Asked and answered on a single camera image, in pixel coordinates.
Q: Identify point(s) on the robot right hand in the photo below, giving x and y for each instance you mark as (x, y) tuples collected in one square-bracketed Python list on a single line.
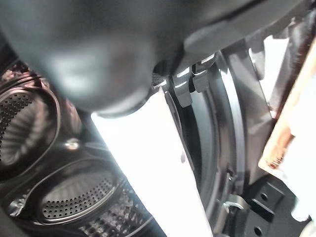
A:
[(86, 49)]

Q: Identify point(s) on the grey front-load washing machine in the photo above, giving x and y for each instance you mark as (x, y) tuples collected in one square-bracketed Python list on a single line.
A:
[(49, 202)]

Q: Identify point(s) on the dark brown wooden stool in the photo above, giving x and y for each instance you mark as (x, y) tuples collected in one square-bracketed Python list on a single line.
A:
[(298, 49)]

